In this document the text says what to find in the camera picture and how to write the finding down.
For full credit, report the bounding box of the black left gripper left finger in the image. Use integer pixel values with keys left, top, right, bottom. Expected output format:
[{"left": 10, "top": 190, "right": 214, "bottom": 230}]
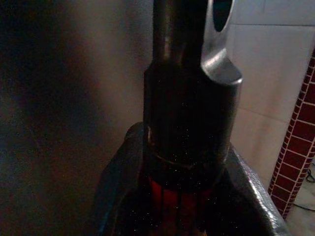
[{"left": 94, "top": 121, "right": 151, "bottom": 236}]

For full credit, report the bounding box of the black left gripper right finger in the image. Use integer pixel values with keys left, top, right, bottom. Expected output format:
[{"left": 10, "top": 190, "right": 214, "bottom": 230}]
[{"left": 216, "top": 144, "right": 288, "bottom": 236}]

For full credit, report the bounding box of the red broom handle black cap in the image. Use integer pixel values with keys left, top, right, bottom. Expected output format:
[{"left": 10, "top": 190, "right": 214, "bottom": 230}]
[{"left": 143, "top": 0, "right": 244, "bottom": 236}]

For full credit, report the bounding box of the red brick tiled column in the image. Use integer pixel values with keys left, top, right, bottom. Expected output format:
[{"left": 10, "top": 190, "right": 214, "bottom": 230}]
[{"left": 267, "top": 48, "right": 315, "bottom": 220}]

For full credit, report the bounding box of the black floor cable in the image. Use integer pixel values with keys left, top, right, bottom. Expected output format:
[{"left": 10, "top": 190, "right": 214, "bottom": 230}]
[{"left": 292, "top": 161, "right": 315, "bottom": 210}]

